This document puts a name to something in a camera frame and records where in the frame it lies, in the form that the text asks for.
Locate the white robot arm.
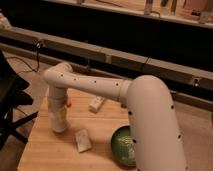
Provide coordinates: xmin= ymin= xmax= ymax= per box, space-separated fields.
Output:
xmin=43 ymin=63 xmax=189 ymax=171

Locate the black office chair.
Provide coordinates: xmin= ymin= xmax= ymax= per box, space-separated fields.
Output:
xmin=0 ymin=50 xmax=38 ymax=150

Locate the orange toy carrot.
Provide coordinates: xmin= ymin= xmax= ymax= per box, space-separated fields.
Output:
xmin=66 ymin=97 xmax=72 ymax=107

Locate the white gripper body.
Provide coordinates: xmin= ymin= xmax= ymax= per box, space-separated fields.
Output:
xmin=48 ymin=98 xmax=67 ymax=119

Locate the black cable on floor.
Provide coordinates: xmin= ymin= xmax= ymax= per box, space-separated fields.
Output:
xmin=4 ymin=41 xmax=44 ymax=75

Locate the green bowl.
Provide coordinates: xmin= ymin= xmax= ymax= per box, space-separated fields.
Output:
xmin=111 ymin=125 xmax=136 ymax=167

